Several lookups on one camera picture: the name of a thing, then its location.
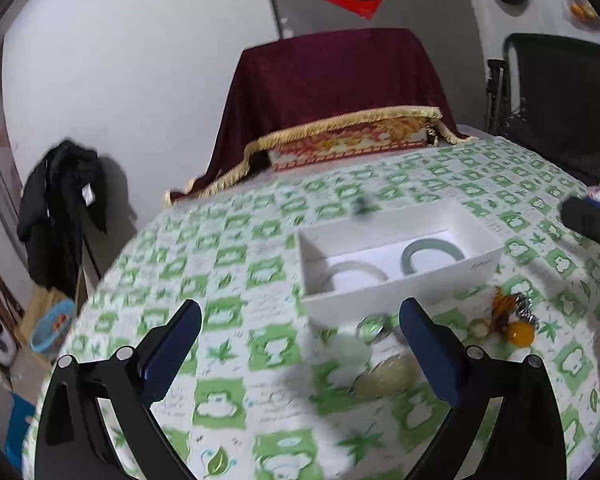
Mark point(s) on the black folding chair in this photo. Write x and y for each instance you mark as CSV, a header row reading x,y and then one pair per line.
x,y
555,95

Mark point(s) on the maroon fringed velvet cloth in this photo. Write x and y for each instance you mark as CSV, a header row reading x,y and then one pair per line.
x,y
325,80

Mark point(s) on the whitish jade bangle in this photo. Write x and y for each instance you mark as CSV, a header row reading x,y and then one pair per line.
x,y
352,266

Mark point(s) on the white cardboard box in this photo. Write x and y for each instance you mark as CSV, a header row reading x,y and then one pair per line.
x,y
472,237

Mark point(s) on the green jade bangle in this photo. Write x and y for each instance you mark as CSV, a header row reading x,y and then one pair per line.
x,y
409,256

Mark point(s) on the orange round bead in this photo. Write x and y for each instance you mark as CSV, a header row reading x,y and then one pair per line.
x,y
520,334

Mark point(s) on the oval yellow-green pendant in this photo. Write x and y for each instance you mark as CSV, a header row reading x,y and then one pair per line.
x,y
385,380

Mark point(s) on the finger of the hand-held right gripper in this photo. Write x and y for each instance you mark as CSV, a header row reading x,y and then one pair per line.
x,y
587,222

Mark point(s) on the small cream bead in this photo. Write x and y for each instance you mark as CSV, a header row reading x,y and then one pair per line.
x,y
479,327

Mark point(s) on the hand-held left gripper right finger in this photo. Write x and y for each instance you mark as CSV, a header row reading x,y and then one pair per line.
x,y
427,347

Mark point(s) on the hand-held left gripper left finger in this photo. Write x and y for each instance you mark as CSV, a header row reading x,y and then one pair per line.
x,y
172,347

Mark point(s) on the black jacket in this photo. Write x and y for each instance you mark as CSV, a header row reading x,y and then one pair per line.
x,y
57,210

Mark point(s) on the silver pendant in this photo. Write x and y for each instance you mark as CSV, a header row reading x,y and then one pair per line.
x,y
526,309

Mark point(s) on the pale white-green jade pendant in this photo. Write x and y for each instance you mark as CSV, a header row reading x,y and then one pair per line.
x,y
347,357

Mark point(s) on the green and white tablecloth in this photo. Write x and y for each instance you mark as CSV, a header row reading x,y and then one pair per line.
x,y
260,240

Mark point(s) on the blue plastic basket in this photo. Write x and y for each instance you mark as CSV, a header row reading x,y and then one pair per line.
x,y
55,322

